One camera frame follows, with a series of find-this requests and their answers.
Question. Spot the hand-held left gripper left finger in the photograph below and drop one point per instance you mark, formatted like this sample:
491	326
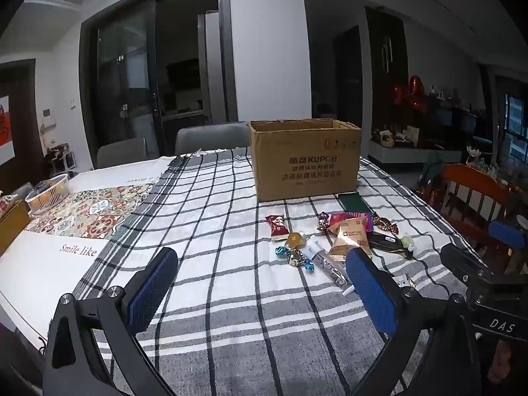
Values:
152	284

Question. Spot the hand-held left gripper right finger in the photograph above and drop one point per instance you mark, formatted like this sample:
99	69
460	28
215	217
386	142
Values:
371	293

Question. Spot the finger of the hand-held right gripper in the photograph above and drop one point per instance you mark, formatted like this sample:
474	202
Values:
505	233
458	260

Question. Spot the red candy packet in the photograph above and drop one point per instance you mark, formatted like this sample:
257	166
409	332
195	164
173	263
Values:
277	227

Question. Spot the brown cardboard box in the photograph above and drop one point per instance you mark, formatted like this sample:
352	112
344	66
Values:
305	165

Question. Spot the person's right hand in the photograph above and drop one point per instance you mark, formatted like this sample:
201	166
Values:
502	359

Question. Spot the small white packet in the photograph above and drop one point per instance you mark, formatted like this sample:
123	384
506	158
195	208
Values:
400	281

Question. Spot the black snack packet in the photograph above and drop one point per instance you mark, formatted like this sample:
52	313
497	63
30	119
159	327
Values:
385	242

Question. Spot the gold biscuit packet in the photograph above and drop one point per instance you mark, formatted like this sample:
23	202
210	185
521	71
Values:
348	245
352	225

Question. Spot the pale green candy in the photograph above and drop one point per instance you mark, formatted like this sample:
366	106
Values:
406	241

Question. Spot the clear plastic packet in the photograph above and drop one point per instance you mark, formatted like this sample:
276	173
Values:
326	262

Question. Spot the brown twist-wrapped candy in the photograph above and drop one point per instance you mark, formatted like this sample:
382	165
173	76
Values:
382	223

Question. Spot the wooden chair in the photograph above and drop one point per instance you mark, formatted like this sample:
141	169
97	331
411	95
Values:
466	173

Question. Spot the grey plaid tablecloth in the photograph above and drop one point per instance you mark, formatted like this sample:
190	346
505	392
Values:
231	255

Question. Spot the pink snack packet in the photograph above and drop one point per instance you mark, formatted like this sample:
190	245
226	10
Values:
336	216

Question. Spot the brown candy blue twist wrapper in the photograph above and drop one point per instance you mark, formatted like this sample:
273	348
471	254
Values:
293	258

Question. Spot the purple wrapped candy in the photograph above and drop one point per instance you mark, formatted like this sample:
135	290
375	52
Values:
323	220

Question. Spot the orange jelly candy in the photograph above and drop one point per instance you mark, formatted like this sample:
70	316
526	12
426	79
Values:
296	240

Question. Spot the dark green flat packet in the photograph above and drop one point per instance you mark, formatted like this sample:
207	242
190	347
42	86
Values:
352	203

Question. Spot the dark green cloth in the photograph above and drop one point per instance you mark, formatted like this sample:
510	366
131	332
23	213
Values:
433	169

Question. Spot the white printed tablecloth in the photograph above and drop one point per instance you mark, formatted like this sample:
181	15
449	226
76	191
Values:
45	264

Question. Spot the window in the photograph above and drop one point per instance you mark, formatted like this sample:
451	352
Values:
515	123

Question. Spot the white sideboard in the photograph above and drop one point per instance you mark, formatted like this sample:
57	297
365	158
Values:
412	152

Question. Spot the blue storage bins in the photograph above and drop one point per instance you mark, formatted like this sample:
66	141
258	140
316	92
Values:
458	117

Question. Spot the grey upholstered chair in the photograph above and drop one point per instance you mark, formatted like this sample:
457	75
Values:
210	138
121	152

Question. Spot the small yellow-brown box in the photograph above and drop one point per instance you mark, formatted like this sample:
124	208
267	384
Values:
12	227

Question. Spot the small white rack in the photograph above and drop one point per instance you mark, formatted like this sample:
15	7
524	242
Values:
62	156

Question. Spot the red foil balloons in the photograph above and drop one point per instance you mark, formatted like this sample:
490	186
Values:
410	90

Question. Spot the dark tall cabinet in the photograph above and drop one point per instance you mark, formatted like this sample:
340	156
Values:
385	74

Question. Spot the dark glass sliding door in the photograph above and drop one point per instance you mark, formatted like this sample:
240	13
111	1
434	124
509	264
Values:
132	70

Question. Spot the silver refrigerator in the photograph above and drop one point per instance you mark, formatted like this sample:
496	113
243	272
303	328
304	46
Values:
209	66

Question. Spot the white wall panel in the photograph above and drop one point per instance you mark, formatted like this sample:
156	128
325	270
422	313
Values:
48	120

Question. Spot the red white wall picture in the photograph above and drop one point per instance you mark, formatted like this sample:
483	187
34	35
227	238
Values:
4	123

